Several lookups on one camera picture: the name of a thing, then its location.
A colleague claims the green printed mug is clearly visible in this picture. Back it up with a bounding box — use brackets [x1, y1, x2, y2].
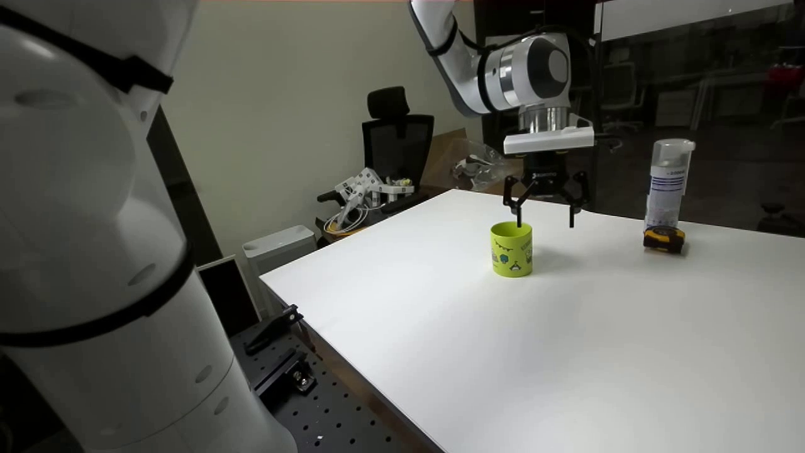
[489, 218, 537, 278]

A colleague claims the white black robotic hand gadget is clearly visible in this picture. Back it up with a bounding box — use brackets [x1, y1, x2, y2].
[316, 165, 419, 240]

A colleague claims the red object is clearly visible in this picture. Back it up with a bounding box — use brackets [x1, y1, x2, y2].
[763, 59, 805, 106]

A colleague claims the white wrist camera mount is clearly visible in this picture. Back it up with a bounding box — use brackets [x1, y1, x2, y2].
[501, 122, 600, 157]

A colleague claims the black clamp lever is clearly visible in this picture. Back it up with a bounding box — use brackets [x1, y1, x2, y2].
[243, 301, 307, 355]

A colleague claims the white board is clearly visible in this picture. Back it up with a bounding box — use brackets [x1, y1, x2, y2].
[596, 0, 795, 45]

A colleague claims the black perforated breadboard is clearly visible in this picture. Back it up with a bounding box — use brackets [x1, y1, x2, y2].
[229, 308, 440, 453]

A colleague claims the black office chair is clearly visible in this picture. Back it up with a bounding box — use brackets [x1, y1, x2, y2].
[361, 82, 439, 184]

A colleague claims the white spray can clear cap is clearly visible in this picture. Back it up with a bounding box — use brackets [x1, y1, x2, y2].
[643, 135, 701, 232]

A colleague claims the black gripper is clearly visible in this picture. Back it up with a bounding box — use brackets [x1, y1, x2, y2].
[501, 147, 589, 232]

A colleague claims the black metal bracket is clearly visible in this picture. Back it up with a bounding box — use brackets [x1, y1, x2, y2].
[249, 341, 321, 401]

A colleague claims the clear plastic bag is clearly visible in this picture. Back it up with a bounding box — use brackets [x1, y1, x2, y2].
[451, 141, 516, 194]

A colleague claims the yellow black tape measure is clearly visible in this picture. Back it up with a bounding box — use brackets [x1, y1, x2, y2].
[643, 223, 689, 255]

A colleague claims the black flat panel block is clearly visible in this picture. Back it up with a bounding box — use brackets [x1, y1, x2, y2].
[196, 253, 265, 340]

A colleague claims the grey box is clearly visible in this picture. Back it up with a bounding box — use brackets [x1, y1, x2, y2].
[239, 223, 321, 277]

